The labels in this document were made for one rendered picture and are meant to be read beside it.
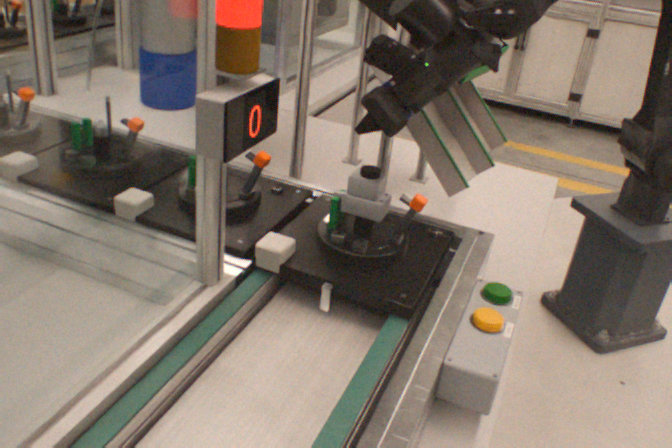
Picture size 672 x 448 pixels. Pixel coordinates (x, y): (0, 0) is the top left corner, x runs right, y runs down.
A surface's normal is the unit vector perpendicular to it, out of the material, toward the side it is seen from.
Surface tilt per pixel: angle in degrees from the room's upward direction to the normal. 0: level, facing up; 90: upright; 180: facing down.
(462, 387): 90
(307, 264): 0
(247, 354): 0
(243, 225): 0
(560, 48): 90
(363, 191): 90
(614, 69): 90
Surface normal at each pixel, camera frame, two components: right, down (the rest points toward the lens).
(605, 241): -0.92, 0.09
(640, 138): -0.97, 0.24
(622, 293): -0.39, 0.39
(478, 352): 0.11, -0.88
